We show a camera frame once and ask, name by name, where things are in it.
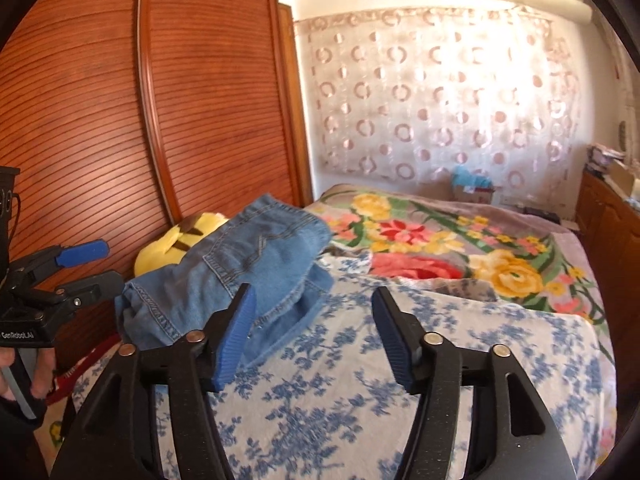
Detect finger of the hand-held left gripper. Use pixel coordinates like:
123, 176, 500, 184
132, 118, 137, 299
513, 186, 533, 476
9, 240, 111, 282
27, 270, 126, 312

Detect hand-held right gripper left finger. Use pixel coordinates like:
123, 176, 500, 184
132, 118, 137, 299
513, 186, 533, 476
50, 282, 258, 480

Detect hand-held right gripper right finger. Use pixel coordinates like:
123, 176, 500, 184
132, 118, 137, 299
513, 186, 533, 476
371, 286, 577, 480

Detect dark blue jeans pants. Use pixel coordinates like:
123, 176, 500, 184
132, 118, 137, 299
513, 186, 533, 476
240, 265, 335, 357

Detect light blue jeans pants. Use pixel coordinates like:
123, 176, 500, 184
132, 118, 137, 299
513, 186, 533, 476
115, 193, 335, 348

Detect person's left forearm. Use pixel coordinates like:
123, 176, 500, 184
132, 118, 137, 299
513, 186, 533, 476
0, 395, 51, 480

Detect person's left hand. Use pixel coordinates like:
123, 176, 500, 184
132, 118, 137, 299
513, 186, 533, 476
0, 345, 57, 404

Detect red yellow patterned cloth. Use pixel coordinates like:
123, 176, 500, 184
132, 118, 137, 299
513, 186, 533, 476
45, 345, 109, 457

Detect yellow plush toy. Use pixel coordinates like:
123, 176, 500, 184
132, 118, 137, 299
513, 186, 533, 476
134, 211, 232, 277

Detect blue floral bedsheet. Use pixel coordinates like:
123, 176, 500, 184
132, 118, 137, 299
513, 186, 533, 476
72, 252, 617, 480

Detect colourful floral blanket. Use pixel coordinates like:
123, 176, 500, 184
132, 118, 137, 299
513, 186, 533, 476
305, 183, 609, 322

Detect cardboard box with blue tissue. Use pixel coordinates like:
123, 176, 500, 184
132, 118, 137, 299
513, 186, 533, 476
449, 164, 497, 205

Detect wooden side cabinet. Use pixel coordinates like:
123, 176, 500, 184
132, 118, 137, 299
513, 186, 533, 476
574, 166, 640, 342

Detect circle-patterned sheer curtain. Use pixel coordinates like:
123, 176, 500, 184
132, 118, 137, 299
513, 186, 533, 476
292, 5, 584, 187

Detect stack of papers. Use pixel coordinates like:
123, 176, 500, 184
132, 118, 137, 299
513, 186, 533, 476
589, 143, 627, 172

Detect open flat cardboard box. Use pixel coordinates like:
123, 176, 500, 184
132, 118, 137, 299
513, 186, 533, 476
606, 159, 640, 197

